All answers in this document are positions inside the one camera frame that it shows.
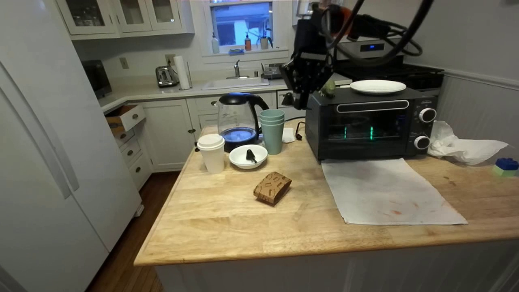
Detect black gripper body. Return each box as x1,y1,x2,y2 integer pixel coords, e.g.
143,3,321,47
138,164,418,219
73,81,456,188
281,18,336,91

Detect white plate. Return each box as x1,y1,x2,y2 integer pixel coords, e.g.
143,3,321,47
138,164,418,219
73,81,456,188
349,78,409,95

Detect white bowl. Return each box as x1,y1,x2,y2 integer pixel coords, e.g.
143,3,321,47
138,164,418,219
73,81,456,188
227,143,269,172

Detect green avocado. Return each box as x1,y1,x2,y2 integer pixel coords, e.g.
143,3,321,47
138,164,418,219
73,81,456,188
319,78,339,99

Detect black dish rack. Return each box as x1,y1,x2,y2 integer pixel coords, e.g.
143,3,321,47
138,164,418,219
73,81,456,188
259,60,289,81

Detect black toaster oven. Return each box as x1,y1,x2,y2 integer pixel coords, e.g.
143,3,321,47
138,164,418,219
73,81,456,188
303,84,441,164

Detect stacked teal cups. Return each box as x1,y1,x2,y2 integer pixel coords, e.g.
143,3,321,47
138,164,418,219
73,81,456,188
258,107,287,156

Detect glass electric kettle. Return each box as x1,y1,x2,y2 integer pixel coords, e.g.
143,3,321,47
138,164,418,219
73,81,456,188
216,91,271,149

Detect chrome sink faucet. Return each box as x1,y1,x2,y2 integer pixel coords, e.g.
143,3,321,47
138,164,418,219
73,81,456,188
232,57,246,79

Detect kitchen window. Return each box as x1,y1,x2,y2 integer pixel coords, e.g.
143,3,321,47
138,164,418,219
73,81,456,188
206,0,279,57

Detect slice of brown bread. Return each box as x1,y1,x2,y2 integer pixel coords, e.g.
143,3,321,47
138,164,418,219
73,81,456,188
251,170,293,207

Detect white lidded cup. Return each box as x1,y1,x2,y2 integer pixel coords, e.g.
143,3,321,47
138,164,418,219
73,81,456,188
196,131,227,175

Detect white stained cloth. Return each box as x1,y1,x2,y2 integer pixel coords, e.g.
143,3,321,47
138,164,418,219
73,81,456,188
319,156,469,227

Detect white paper towel roll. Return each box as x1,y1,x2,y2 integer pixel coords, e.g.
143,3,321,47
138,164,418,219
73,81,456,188
172,52,193,92

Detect silver toaster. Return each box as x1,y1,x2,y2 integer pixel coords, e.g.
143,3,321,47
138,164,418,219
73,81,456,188
154,63,180,89

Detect white lower kitchen cabinets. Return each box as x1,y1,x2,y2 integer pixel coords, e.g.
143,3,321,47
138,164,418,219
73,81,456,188
99,71,310,191

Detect crumpled white paper towel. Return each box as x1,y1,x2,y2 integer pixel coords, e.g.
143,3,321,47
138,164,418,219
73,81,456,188
426,118,511,167

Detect white kitchen island base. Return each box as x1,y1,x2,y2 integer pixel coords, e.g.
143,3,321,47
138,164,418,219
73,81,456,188
152,238,519,292

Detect open white drawer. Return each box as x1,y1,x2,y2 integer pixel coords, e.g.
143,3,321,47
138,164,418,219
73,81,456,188
104,102,148,138

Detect blue and green sponge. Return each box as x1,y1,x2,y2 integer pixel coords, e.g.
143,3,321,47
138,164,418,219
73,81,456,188
491,156,519,180

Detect black countertop appliance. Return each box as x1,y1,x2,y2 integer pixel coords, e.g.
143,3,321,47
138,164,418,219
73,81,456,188
81,58,113,102

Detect white refrigerator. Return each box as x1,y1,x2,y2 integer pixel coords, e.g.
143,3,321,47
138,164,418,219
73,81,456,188
0,0,144,292

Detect white glass door wall cabinets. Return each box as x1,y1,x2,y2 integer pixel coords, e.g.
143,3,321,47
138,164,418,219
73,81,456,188
55,0,196,40

